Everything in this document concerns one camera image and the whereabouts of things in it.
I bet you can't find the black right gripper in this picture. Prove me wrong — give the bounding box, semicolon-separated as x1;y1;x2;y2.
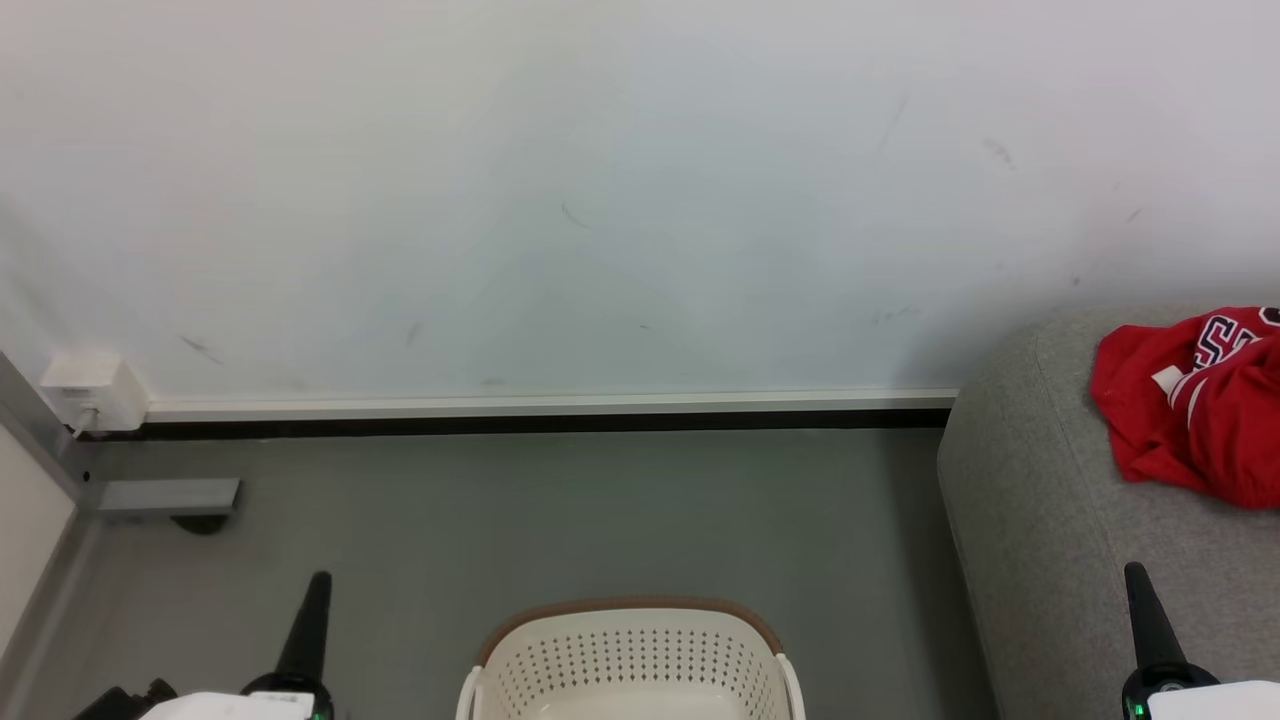
1120;562;1280;720

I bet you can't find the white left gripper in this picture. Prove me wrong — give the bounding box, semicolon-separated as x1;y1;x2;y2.
140;572;337;720

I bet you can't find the red sports jersey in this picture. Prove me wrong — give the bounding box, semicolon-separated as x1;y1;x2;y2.
1090;305;1280;511

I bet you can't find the cream perforated laundry basket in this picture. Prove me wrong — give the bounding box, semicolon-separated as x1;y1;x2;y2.
455;597;807;720

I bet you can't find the grey fabric sofa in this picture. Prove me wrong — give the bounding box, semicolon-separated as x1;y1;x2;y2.
937;300;1280;720

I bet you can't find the beige partition panel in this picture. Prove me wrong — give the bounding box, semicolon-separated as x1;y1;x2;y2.
0;425;79;656

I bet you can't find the white wall baseboard strip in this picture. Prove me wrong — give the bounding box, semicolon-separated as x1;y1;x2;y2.
145;388;959;423

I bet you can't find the white wall outlet box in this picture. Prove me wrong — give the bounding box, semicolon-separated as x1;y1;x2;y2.
40;350;151;434

